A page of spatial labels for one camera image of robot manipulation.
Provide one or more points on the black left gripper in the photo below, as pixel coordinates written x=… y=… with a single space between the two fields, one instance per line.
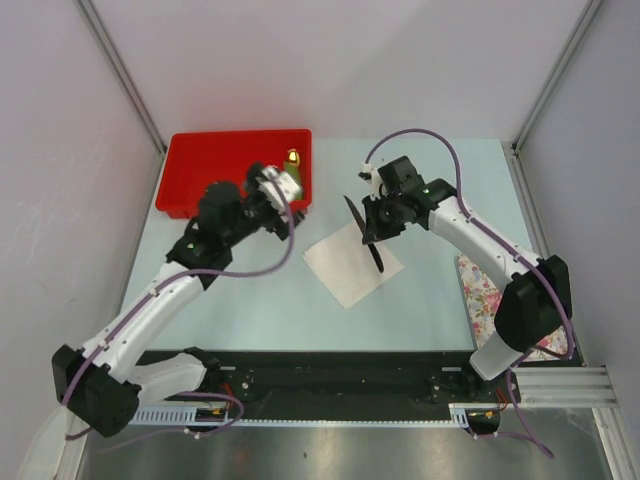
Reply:
x=277 y=225

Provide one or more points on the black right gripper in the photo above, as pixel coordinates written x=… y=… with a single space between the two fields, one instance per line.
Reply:
x=375 y=231

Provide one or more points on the black plastic knife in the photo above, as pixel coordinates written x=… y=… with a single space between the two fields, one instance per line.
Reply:
x=360 y=222

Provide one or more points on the white paper napkin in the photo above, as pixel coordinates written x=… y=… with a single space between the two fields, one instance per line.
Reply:
x=346 y=268

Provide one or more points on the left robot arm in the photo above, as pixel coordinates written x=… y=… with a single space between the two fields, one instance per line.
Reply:
x=102 y=382

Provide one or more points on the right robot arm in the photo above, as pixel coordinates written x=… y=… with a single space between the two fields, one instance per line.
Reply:
x=535 y=291

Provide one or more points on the red plastic bin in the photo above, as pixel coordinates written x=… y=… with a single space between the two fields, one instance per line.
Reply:
x=196 y=160

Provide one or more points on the floral tray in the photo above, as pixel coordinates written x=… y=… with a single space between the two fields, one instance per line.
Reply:
x=482 y=298

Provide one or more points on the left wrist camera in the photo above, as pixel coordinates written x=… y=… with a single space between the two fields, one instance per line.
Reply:
x=279 y=186

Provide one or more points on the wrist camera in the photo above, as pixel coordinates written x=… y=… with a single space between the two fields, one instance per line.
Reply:
x=369 y=173
x=279 y=186

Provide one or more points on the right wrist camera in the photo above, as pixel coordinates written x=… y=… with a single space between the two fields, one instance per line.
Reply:
x=369 y=173

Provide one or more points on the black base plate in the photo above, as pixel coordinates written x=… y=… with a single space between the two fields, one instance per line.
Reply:
x=385 y=387

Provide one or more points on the aluminium frame rail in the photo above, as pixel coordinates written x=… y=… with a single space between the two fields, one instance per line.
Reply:
x=565 y=387

